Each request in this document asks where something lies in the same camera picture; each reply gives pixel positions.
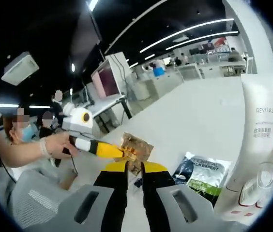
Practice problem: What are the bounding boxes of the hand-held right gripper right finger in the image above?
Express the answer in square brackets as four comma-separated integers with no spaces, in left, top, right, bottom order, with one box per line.
[140,161,216,232]

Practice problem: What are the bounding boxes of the white wristband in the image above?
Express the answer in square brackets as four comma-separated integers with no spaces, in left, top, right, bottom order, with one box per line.
[39,137,49,156]

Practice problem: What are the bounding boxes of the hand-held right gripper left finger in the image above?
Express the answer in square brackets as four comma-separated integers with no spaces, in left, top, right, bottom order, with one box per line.
[54,161,130,232]

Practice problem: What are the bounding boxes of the gold skincare sachet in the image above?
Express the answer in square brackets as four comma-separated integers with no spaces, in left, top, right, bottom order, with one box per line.
[119,131,155,176]

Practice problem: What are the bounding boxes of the ceiling air conditioner unit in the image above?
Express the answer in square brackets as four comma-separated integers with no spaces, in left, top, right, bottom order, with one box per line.
[0,51,41,86]

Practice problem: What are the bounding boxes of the computer monitor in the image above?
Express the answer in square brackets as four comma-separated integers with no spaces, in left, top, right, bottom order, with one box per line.
[91,59,121,99]

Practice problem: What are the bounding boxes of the white desk black legs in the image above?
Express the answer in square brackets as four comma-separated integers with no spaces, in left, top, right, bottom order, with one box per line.
[85,94,134,132]

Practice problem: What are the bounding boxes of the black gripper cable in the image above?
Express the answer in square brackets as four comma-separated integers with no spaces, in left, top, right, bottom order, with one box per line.
[63,147,79,175]

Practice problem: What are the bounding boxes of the green skincare sachet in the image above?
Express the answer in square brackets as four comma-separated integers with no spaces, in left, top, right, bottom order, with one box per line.
[171,151,233,209]

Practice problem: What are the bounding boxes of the grey mesh office chair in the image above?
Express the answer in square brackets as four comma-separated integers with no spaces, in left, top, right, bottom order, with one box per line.
[7,166,98,229]

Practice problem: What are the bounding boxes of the white skincare tube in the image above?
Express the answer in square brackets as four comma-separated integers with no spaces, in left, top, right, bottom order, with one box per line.
[213,74,273,218]

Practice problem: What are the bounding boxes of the person's left hand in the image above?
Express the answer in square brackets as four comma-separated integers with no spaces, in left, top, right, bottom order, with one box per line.
[45,131,79,160]

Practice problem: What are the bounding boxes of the small white skincare bottle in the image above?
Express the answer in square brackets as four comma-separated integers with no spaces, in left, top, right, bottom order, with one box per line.
[256,161,273,209]
[223,177,261,218]

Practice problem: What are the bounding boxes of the blue bin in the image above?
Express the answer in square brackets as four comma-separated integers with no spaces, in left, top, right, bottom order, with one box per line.
[152,67,165,77]

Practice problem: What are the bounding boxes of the white cabinet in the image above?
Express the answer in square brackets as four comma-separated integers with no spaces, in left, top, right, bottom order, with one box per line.
[136,72,184,100]

